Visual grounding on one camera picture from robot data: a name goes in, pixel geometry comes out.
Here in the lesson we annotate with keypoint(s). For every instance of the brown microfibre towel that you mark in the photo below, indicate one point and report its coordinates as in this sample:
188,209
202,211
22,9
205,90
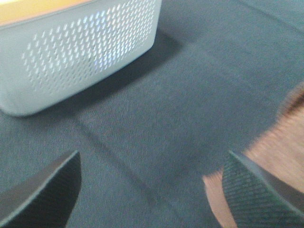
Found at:
279,150

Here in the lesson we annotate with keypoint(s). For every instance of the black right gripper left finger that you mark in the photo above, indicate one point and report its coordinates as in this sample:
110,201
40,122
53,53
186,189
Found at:
46,199

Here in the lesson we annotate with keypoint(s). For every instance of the grey perforated laundry basket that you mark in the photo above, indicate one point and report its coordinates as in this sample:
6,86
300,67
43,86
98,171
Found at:
53,49

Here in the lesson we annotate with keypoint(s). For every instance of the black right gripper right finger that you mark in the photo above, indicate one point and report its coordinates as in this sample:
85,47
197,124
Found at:
258,199

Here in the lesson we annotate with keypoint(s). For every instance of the black fabric table mat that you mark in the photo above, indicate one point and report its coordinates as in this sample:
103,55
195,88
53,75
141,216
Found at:
212,83

